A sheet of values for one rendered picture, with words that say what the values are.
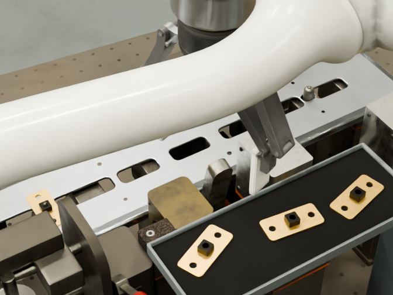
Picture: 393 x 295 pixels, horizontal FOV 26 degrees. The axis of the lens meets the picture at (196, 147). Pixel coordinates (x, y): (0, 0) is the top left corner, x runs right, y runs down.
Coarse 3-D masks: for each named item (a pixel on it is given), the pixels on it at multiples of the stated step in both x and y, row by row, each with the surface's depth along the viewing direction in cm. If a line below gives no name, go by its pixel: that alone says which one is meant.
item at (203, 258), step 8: (208, 232) 114; (216, 232) 114; (224, 232) 114; (200, 240) 113; (208, 240) 113; (216, 240) 113; (224, 240) 113; (192, 248) 112; (200, 248) 111; (208, 248) 111; (216, 248) 112; (224, 248) 112; (184, 256) 111; (192, 256) 111; (200, 256) 111; (208, 256) 111; (216, 256) 111; (184, 264) 111; (200, 264) 111; (208, 264) 111; (192, 272) 110; (200, 272) 110
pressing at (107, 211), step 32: (320, 64) 165; (352, 64) 165; (288, 96) 158; (352, 96) 158; (384, 96) 158; (192, 128) 152; (320, 128) 152; (96, 160) 146; (128, 160) 146; (160, 160) 146; (192, 160) 146; (0, 192) 141; (32, 192) 141; (64, 192) 141; (128, 192) 141; (96, 224) 136; (128, 224) 137
